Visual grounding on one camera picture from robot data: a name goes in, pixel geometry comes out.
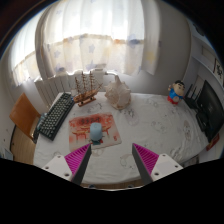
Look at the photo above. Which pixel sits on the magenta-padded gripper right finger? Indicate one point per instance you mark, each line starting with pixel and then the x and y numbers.
pixel 163 165

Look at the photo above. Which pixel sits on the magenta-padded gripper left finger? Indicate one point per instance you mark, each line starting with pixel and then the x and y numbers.
pixel 60 165

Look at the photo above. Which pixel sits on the light blue computer mouse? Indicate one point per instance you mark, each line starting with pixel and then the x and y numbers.
pixel 96 132

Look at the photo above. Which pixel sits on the red printed mouse pad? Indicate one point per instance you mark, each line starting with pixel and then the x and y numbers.
pixel 80 130

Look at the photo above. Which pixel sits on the white printed tablecloth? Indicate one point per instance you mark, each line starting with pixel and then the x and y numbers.
pixel 150 130

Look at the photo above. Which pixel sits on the black keyboard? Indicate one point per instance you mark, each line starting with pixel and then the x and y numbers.
pixel 56 116

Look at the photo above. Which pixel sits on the orange wooden chair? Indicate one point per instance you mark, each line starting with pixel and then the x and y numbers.
pixel 23 115

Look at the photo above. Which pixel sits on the black router with antennas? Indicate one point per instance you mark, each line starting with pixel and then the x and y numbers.
pixel 192 101

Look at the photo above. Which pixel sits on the cartoon boy clock figurine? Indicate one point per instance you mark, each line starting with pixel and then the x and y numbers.
pixel 176 94

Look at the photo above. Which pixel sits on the wooden model sailing ship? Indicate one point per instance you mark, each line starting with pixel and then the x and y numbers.
pixel 86 96

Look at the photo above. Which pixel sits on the black monitor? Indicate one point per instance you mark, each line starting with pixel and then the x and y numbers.
pixel 211 110

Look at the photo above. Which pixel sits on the white radiator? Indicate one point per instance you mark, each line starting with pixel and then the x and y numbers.
pixel 53 86

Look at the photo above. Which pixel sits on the large white conch shell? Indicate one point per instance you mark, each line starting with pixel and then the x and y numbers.
pixel 118 95

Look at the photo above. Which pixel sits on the white star-print curtain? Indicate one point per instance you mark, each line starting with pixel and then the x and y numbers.
pixel 96 36

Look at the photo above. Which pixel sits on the white wall shelf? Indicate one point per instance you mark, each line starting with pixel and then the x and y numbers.
pixel 208 63

